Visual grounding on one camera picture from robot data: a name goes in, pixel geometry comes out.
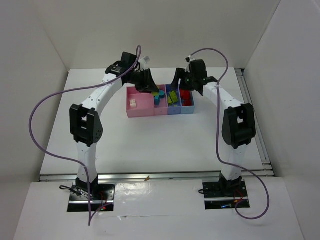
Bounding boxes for teal lego base brick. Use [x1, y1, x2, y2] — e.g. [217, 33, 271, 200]
[154, 96, 161, 106]

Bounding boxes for beige lego brick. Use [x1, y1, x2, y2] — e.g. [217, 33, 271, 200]
[129, 99, 137, 108]

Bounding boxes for red curved lego top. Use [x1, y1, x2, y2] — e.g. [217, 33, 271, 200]
[183, 99, 193, 107]

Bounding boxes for periwinkle blue bin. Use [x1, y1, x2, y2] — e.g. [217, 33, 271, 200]
[165, 84, 182, 115]

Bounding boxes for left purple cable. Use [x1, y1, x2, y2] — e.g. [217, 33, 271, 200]
[28, 44, 143, 226]

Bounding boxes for small pink bin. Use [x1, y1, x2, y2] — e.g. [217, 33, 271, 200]
[154, 84, 168, 116]

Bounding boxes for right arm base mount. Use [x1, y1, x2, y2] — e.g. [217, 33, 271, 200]
[198, 181, 250, 210]

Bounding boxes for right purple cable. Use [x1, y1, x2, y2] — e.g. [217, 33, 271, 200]
[186, 48, 270, 220]

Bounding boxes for large pink bin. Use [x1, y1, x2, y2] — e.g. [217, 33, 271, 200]
[126, 86, 155, 118]

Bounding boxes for light blue bin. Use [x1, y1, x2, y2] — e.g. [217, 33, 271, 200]
[178, 87, 195, 115]

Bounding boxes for red curved lego brick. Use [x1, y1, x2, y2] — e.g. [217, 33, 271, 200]
[180, 89, 192, 101]

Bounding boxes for aluminium rail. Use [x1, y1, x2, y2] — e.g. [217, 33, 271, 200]
[235, 68, 273, 171]
[38, 170, 276, 183]

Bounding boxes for aluminium rail front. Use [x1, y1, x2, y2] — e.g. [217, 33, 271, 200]
[38, 170, 276, 183]

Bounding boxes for aluminium rail right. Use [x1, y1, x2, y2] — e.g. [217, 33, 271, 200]
[235, 68, 273, 171]

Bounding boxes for purple cable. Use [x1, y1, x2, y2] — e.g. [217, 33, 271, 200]
[186, 48, 270, 220]
[28, 44, 143, 226]

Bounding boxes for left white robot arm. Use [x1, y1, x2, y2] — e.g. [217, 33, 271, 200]
[69, 52, 159, 196]

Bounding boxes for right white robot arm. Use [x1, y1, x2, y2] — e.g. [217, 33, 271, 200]
[170, 56, 256, 195]

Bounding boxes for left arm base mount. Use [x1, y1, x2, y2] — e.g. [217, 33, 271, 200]
[59, 184, 116, 213]

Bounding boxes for green lego with stud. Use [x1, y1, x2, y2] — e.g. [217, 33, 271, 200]
[169, 90, 177, 97]

